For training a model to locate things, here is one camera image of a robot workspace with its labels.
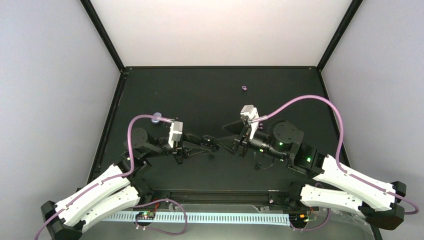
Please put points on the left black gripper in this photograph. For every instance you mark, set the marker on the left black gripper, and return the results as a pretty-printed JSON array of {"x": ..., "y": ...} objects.
[{"x": 179, "y": 149}]

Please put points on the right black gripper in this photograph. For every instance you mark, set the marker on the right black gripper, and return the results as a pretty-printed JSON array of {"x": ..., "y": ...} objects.
[{"x": 243, "y": 131}]

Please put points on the black earbud charging case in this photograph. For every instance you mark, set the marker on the black earbud charging case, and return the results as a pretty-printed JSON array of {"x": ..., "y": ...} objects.
[{"x": 209, "y": 142}]

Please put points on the lavender earbud charging case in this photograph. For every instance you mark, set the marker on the lavender earbud charging case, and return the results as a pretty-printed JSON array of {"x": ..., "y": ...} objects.
[{"x": 156, "y": 118}]

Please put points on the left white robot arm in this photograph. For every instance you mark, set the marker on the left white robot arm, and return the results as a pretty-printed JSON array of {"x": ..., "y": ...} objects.
[{"x": 122, "y": 185}]

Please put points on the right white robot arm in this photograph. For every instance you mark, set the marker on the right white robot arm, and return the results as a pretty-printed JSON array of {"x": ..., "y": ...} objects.
[{"x": 377, "y": 202}]

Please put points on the small circuit board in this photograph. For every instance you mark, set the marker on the small circuit board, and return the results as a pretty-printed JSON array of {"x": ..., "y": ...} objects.
[{"x": 145, "y": 216}]

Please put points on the clear plastic bag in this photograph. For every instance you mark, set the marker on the clear plastic bag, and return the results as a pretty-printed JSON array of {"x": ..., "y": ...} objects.
[{"x": 340, "y": 217}]

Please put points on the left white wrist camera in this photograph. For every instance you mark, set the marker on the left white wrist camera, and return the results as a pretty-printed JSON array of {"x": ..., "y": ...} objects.
[{"x": 175, "y": 133}]

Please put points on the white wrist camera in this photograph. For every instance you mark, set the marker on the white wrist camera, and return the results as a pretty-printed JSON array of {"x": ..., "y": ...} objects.
[
  {"x": 175, "y": 133},
  {"x": 247, "y": 114}
]

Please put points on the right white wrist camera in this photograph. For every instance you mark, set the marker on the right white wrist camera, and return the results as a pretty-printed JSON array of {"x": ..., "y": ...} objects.
[{"x": 247, "y": 114}]

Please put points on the black front rail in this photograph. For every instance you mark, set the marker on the black front rail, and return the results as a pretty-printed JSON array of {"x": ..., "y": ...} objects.
[{"x": 223, "y": 196}]

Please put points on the white slotted cable duct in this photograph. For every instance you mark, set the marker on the white slotted cable duct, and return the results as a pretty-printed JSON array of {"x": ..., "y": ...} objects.
[{"x": 278, "y": 219}]

